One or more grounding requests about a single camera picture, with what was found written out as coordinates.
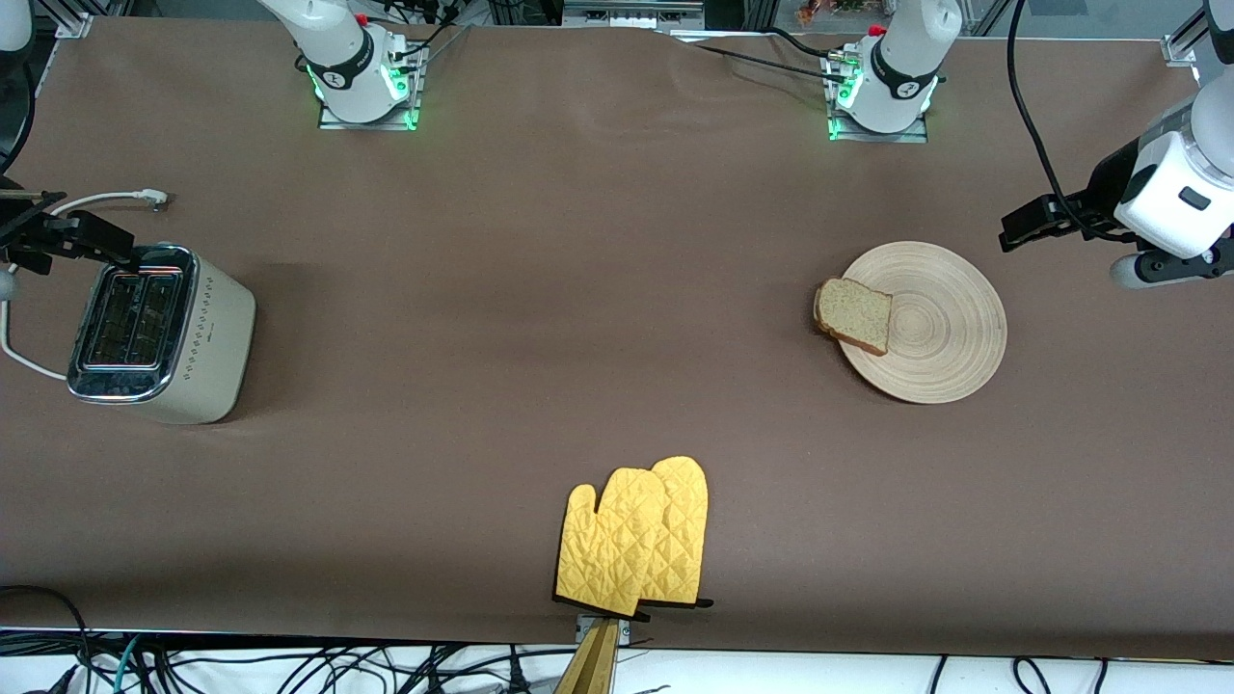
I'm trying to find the long black base cable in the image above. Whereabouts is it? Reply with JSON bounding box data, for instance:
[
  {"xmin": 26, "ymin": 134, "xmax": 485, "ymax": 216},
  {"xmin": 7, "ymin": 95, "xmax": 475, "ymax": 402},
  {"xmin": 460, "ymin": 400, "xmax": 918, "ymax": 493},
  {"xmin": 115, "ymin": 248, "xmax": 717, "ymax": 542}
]
[{"xmin": 689, "ymin": 43, "xmax": 849, "ymax": 86}]

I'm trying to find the black right base cable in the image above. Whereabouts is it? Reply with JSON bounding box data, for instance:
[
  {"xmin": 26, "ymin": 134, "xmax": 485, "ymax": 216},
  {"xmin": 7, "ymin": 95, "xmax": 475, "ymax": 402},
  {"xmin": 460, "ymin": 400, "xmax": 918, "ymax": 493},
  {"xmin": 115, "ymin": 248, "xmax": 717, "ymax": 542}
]
[{"xmin": 390, "ymin": 0, "xmax": 462, "ymax": 64}]

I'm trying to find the brown table cover sheet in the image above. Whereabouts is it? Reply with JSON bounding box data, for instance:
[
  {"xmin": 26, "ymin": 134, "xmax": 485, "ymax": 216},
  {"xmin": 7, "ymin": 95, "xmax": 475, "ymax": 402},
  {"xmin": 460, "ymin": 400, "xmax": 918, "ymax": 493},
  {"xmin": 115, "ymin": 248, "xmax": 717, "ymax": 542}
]
[{"xmin": 0, "ymin": 14, "xmax": 1234, "ymax": 662}]

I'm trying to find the cream and chrome toaster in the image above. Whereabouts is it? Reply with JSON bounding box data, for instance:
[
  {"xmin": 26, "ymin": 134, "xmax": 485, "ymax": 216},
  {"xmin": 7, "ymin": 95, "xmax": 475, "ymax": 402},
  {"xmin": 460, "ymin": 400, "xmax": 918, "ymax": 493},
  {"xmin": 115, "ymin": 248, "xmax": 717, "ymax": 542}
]
[{"xmin": 66, "ymin": 243, "xmax": 257, "ymax": 426}]

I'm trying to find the white toaster power cable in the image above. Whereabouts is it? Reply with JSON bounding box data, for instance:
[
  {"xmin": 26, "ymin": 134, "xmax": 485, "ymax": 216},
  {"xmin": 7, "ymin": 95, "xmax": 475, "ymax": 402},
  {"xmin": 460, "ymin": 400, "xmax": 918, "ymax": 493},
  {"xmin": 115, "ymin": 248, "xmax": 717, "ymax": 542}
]
[{"xmin": 0, "ymin": 188, "xmax": 171, "ymax": 380}]

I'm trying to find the wooden post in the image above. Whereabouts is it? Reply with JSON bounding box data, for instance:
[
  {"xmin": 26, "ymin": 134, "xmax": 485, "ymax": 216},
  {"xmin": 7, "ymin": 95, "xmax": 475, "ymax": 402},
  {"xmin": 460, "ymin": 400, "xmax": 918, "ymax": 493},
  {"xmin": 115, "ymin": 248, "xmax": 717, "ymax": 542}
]
[{"xmin": 554, "ymin": 620, "xmax": 620, "ymax": 694}]

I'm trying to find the brown bread slice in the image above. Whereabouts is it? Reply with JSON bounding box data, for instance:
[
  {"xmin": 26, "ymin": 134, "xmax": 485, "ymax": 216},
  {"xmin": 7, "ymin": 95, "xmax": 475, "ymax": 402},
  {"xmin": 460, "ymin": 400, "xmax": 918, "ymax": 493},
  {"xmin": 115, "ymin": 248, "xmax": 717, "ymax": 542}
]
[{"xmin": 813, "ymin": 278, "xmax": 894, "ymax": 358}]

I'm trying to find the yellow quilted oven mitt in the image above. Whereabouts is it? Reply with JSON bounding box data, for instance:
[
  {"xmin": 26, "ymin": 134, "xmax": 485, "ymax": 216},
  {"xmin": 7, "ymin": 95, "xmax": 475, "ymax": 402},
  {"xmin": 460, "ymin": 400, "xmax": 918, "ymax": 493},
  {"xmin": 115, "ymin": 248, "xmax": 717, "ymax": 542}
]
[
  {"xmin": 641, "ymin": 456, "xmax": 715, "ymax": 610},
  {"xmin": 554, "ymin": 467, "xmax": 668, "ymax": 618}
]

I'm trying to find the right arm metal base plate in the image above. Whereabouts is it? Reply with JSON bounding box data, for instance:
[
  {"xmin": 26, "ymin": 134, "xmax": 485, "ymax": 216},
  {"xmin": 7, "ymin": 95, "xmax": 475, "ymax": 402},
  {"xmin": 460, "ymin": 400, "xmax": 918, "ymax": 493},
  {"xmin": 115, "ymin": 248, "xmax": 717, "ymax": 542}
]
[{"xmin": 318, "ymin": 43, "xmax": 427, "ymax": 131}]

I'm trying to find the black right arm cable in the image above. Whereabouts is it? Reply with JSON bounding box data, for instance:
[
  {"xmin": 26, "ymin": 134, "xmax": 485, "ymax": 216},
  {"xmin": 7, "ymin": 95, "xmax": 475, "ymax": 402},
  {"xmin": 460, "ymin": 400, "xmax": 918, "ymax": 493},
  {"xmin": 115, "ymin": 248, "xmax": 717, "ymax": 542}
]
[{"xmin": 0, "ymin": 53, "xmax": 38, "ymax": 176}]

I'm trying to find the grey aluminium frame rail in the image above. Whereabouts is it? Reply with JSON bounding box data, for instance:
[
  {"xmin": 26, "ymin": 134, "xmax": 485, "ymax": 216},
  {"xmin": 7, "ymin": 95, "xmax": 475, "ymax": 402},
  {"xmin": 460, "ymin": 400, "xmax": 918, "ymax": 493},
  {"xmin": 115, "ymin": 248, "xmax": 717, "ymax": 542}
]
[{"xmin": 562, "ymin": 0, "xmax": 705, "ymax": 28}]

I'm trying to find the teal cable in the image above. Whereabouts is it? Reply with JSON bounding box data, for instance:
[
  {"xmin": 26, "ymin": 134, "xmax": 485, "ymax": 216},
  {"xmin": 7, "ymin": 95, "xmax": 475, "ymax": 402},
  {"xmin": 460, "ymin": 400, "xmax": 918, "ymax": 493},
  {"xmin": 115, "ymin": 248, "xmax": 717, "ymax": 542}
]
[{"xmin": 114, "ymin": 636, "xmax": 146, "ymax": 694}]

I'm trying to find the round wooden plate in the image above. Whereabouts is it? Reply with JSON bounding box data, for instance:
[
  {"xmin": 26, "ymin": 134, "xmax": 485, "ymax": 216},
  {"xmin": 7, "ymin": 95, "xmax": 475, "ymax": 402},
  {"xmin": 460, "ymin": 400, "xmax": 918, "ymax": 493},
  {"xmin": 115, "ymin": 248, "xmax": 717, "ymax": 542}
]
[{"xmin": 837, "ymin": 241, "xmax": 1007, "ymax": 405}]

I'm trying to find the black cable tangle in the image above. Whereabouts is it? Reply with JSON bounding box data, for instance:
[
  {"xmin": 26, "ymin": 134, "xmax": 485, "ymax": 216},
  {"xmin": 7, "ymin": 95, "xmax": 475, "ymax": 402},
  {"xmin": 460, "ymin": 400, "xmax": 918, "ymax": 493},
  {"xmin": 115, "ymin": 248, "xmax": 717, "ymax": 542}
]
[{"xmin": 0, "ymin": 583, "xmax": 579, "ymax": 694}]

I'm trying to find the small metal bracket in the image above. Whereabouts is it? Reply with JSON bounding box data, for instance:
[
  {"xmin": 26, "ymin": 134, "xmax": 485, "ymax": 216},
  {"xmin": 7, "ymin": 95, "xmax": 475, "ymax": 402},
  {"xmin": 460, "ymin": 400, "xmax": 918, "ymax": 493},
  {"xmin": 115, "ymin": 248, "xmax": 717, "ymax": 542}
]
[{"xmin": 576, "ymin": 615, "xmax": 632, "ymax": 647}]

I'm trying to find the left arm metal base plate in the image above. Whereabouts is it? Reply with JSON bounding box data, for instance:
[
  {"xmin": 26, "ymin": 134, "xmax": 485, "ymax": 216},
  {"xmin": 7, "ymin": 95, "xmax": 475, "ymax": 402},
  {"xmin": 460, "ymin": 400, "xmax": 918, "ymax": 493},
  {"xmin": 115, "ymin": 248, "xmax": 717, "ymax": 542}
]
[{"xmin": 827, "ymin": 53, "xmax": 931, "ymax": 144}]

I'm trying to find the short black base cable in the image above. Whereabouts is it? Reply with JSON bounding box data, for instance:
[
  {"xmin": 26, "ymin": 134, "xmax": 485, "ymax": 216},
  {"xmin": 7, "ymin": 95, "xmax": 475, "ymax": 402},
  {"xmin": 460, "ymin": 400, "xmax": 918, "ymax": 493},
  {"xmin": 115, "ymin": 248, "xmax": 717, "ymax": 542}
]
[{"xmin": 766, "ymin": 27, "xmax": 832, "ymax": 59}]

